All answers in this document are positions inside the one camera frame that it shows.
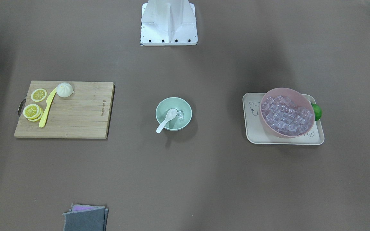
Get single clear ice cube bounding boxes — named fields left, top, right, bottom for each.
left=177, top=110, right=184, bottom=121

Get mint green bowl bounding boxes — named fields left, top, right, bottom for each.
left=155, top=97, right=192, bottom=131

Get clear ice cubes pile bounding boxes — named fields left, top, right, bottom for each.
left=261, top=95, right=314, bottom=136

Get pink bowl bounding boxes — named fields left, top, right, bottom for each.
left=259, top=87, right=315, bottom=138

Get beige rabbit tray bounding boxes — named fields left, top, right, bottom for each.
left=242, top=93, right=325, bottom=146

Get bamboo cutting board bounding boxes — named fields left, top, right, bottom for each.
left=14, top=81, right=115, bottom=139

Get white steamed bun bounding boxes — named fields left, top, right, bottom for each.
left=56, top=82, right=74, bottom=98

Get green lime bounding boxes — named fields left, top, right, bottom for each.
left=311, top=103, right=322, bottom=121

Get grey folded cloth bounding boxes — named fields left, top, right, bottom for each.
left=63, top=206, right=109, bottom=231

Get yellow plastic knife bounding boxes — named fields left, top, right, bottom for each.
left=39, top=88, right=57, bottom=128

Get purple cloth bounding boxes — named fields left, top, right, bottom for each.
left=69, top=204, right=101, bottom=212

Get single lemon slice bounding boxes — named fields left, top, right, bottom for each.
left=31, top=88, right=48, bottom=102

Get stacked lemon slices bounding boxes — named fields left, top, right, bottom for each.
left=22, top=104, right=44, bottom=122

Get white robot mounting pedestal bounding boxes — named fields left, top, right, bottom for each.
left=140, top=0, right=198, bottom=46

